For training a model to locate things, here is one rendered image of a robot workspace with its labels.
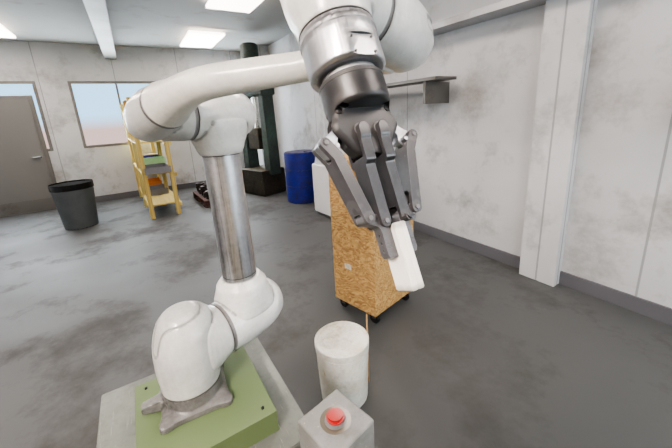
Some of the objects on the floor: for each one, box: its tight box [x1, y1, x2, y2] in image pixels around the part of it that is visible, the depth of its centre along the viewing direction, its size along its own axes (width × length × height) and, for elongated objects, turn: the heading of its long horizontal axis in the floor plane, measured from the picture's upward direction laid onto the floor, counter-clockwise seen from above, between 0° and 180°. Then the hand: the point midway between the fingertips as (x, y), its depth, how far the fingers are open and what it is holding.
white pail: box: [314, 314, 370, 408], centre depth 181 cm, size 32×30×47 cm
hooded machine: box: [312, 139, 346, 219], centre depth 494 cm, size 68×56×121 cm
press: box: [239, 42, 286, 197], centre depth 652 cm, size 76×94×292 cm
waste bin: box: [48, 179, 99, 230], centre depth 518 cm, size 56×58×72 cm
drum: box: [284, 149, 315, 204], centre depth 596 cm, size 61×61×93 cm
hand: (400, 255), depth 34 cm, fingers closed
